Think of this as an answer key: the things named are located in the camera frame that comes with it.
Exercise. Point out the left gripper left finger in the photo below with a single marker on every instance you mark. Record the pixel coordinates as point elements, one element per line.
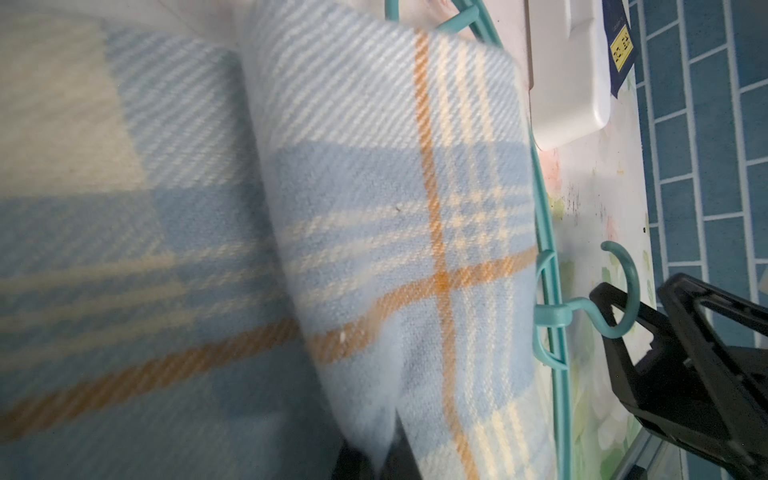
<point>352,464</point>

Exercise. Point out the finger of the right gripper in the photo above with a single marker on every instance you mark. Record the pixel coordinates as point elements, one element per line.
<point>691,388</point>
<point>720,336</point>

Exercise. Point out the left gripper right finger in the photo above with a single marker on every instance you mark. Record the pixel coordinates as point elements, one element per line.
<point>400,463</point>

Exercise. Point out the pale plaid scarf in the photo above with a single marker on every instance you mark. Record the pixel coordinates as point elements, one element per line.
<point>228,264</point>

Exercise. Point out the dark blue book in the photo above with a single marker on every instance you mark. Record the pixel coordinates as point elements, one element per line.
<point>621,46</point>

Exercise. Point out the white steel clothes rack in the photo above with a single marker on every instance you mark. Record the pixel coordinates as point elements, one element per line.
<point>570,94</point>

